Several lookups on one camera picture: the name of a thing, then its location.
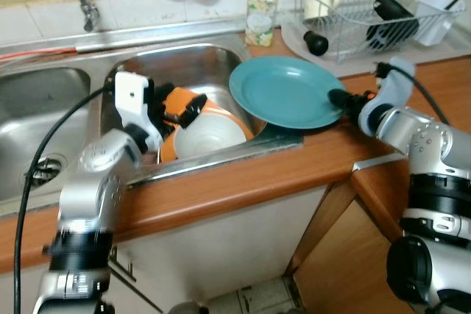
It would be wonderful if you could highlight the metal sink drain strainer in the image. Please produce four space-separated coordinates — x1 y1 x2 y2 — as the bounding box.
24 154 61 186

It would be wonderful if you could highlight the orange bowl with black stripes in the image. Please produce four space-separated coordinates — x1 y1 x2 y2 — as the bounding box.
158 86 255 164

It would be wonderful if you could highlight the stainless steel double sink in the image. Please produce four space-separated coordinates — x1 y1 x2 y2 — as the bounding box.
0 18 306 219

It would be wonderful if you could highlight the small black cup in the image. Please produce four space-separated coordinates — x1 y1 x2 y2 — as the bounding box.
304 29 330 56

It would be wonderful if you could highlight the black bottle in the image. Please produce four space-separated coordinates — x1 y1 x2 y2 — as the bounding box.
366 0 422 51

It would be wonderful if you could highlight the cream white bowl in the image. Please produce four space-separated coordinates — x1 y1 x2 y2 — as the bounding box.
174 110 248 162

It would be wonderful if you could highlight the grey robot foot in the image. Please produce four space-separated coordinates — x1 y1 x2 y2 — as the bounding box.
168 277 299 314

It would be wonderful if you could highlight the white plastic utensil holder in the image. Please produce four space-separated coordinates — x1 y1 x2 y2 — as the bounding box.
414 0 461 46

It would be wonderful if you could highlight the white cabinet front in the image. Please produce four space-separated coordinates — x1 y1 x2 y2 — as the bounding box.
110 185 328 314

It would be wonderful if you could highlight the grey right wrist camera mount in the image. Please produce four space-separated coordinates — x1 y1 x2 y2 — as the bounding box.
358 57 417 137

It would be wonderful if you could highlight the clear soap pump bottle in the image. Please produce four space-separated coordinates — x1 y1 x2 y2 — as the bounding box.
245 0 279 48

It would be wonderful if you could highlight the metal cabinet handle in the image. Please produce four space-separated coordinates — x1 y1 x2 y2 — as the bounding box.
109 249 139 283

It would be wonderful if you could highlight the brown wooden cabinet door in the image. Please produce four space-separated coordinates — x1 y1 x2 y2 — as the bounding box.
287 182 402 314

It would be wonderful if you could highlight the metal wire dish rack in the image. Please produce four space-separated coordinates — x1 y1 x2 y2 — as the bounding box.
292 0 468 63

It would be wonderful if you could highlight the cream mug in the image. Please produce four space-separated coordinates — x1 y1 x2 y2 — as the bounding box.
304 0 341 21

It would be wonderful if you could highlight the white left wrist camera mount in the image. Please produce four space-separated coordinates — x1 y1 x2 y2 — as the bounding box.
113 71 164 151

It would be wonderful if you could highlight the grey drying mat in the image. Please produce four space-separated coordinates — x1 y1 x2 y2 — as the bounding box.
282 21 471 78

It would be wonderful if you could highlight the teal plate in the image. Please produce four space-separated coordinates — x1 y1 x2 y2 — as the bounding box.
229 55 347 131

